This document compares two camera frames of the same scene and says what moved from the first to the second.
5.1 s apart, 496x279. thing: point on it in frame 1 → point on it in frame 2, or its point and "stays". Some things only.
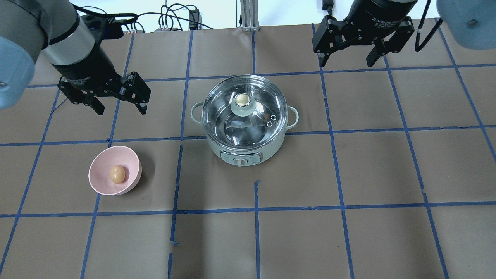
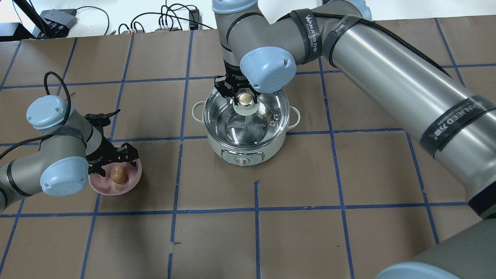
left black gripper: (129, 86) → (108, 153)
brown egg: (117, 174) stays
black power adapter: (195, 15) stays
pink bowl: (100, 168) stays
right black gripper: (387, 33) → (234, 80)
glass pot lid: (244, 111) stays
